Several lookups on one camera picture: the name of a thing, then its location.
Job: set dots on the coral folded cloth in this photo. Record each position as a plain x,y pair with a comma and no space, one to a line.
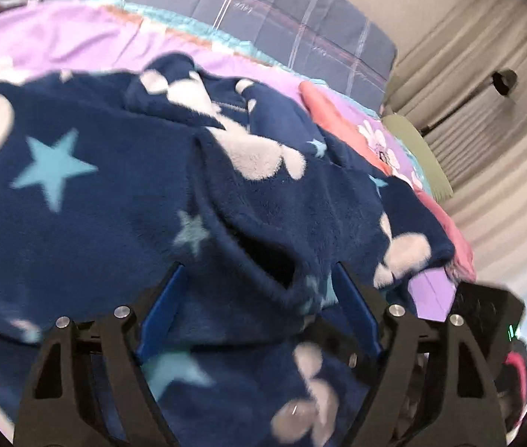
333,111

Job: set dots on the dark curtain holder knob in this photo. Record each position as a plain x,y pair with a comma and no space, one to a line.
505,81

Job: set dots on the green pillow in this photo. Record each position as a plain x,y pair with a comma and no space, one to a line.
419,153

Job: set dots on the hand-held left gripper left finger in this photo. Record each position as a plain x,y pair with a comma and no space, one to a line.
161,312

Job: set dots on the teal fringed blanket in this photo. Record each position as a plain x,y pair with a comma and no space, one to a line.
207,28

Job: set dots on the purple floral bedsheet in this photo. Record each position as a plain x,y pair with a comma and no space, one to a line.
58,42

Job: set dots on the navy star fleece garment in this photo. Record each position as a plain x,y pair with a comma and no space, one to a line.
105,223

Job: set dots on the beige curtain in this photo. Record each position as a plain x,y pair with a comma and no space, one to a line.
491,186

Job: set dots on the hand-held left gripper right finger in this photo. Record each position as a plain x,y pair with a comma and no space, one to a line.
356,307

